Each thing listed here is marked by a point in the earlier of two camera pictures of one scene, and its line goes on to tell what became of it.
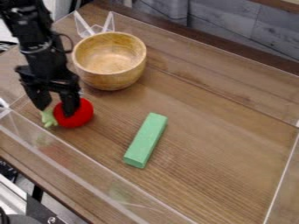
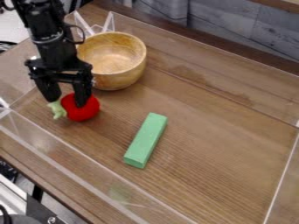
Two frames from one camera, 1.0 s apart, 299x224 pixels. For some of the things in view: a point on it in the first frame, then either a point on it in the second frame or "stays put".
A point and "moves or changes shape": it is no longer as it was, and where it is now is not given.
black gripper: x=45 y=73 to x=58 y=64
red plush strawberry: x=78 y=117 moves or changes shape
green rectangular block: x=141 y=147 stays put
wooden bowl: x=108 y=59 stays put
